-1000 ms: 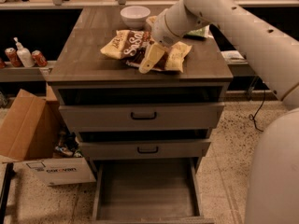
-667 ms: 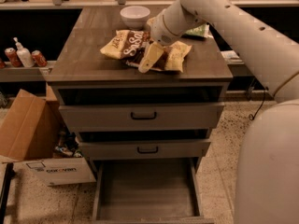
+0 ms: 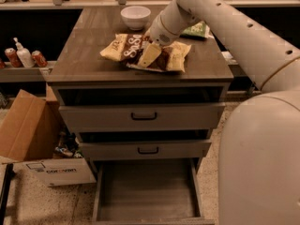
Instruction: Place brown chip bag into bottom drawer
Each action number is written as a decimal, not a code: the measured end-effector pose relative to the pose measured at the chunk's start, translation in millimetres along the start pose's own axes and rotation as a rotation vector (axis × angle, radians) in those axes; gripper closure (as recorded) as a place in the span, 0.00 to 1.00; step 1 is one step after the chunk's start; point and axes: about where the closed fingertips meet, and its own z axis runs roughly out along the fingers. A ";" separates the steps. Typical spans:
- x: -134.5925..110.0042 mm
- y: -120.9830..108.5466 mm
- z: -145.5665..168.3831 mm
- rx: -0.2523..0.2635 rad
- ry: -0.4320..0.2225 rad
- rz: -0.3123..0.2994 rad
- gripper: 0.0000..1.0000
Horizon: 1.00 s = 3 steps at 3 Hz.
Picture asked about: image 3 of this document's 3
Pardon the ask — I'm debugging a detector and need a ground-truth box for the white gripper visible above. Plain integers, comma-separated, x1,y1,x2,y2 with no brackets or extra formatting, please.
138,7,188,68

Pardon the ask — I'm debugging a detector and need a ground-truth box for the brown sea salt chip bag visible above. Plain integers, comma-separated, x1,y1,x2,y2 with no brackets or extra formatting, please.
100,34,191,72

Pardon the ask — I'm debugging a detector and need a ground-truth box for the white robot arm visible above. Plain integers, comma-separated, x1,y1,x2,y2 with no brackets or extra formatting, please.
150,0,300,225

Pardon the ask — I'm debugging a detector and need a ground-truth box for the green chip bag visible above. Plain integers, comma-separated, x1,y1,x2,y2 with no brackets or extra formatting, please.
181,22,210,38

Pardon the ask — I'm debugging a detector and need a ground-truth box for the grey drawer cabinet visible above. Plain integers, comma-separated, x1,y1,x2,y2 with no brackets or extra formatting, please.
46,5,234,225

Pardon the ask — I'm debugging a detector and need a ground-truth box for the open bottom drawer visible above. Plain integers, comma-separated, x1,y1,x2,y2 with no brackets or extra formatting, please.
92,158,215,225

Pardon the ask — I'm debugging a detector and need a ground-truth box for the white ceramic bowl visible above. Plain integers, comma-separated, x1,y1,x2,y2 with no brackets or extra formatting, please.
120,6,151,31

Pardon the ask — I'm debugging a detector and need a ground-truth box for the right red soda can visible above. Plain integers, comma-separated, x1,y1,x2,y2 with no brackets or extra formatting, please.
32,51,48,68

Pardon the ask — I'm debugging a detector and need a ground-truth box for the red soda can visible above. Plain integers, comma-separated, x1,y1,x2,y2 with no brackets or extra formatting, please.
32,51,48,68
5,48,23,68

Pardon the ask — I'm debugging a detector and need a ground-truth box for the white pump bottle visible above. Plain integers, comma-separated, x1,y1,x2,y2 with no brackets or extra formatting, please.
13,37,35,68

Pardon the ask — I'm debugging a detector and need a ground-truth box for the left red soda can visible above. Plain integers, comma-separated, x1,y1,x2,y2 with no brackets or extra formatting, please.
5,48,23,68

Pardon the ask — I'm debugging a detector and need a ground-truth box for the open cardboard box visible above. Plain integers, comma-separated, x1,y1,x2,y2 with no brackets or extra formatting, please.
0,90,96,187

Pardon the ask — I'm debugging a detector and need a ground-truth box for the black stand left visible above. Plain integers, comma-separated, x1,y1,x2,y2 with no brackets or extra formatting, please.
0,163,15,225

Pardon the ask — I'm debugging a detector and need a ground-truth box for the top drawer with black handle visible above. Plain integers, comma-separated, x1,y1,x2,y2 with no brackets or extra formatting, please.
59,103,224,132

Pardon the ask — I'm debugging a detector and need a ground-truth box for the drawer with black handle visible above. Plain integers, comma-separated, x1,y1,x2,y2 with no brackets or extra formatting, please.
82,140,211,161
59,103,224,132

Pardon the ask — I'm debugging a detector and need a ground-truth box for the middle drawer with black handle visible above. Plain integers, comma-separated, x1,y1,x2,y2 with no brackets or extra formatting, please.
82,140,211,161

